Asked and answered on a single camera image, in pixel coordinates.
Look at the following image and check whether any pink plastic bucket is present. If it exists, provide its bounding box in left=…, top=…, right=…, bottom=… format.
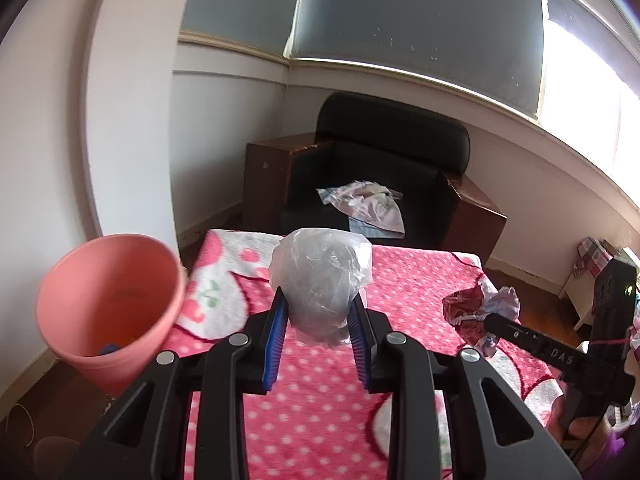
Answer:
left=36, top=233, right=187, bottom=397

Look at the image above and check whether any pink printed blanket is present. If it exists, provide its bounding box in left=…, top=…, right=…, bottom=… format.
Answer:
left=162, top=229, right=563, bottom=480

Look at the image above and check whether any black leather armchair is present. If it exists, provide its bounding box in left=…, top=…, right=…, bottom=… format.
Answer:
left=243, top=91, right=508, bottom=263

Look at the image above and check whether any red and lilac wrapper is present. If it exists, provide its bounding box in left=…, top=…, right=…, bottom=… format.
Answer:
left=442, top=285, right=522, bottom=358

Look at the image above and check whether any white cable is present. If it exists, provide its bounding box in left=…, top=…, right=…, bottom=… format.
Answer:
left=4, top=402, right=37, bottom=450

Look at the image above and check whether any checkered box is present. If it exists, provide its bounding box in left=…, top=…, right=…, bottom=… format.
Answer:
left=575, top=237, right=615, bottom=278

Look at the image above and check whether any grey roller blind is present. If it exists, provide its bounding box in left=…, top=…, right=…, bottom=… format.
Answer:
left=282, top=0, right=546, bottom=121

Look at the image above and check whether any light blue cloth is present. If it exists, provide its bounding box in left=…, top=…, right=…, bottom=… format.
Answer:
left=347, top=216, right=396, bottom=237

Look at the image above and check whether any white cabinet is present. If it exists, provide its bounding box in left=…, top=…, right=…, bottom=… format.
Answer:
left=559, top=260, right=608, bottom=332

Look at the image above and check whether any clear plastic bag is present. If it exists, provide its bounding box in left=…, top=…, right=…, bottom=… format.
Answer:
left=269, top=227, right=374, bottom=351

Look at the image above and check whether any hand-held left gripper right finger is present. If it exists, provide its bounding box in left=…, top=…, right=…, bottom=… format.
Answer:
left=347, top=294, right=583, bottom=480

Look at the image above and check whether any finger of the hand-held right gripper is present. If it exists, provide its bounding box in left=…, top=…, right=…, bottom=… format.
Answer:
left=482, top=314, right=593, bottom=368

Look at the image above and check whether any pale printed cloth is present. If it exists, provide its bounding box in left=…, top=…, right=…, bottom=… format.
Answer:
left=316, top=180, right=406, bottom=233

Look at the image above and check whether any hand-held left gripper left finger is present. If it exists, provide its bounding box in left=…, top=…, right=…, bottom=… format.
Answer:
left=75, top=287, right=290, bottom=480

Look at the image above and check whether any person's right hand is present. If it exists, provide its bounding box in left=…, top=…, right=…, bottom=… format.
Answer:
left=565, top=416, right=613, bottom=453

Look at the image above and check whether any person's right forearm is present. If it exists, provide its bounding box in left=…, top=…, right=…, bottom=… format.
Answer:
left=580, top=427, right=640, bottom=480

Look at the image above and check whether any bright window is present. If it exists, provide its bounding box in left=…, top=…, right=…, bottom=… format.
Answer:
left=537, top=0, right=640, bottom=196

